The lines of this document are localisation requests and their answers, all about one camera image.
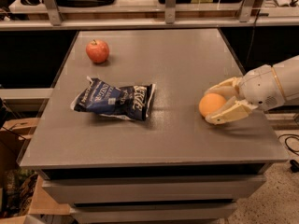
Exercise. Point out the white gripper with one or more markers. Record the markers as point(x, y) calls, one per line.
point(260, 88)

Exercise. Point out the orange fruit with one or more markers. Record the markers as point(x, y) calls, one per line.
point(210, 103)

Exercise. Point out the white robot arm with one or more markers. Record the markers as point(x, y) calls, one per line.
point(287, 73)

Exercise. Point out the metal shelf rack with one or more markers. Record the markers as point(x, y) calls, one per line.
point(143, 14)

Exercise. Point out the grey drawer cabinet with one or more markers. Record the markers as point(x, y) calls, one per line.
point(171, 168)

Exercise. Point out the blue chip bag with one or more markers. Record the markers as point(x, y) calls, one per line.
point(127, 103)

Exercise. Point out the red apple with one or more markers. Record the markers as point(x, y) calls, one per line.
point(97, 51)

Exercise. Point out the cardboard box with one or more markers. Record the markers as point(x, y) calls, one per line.
point(15, 136)

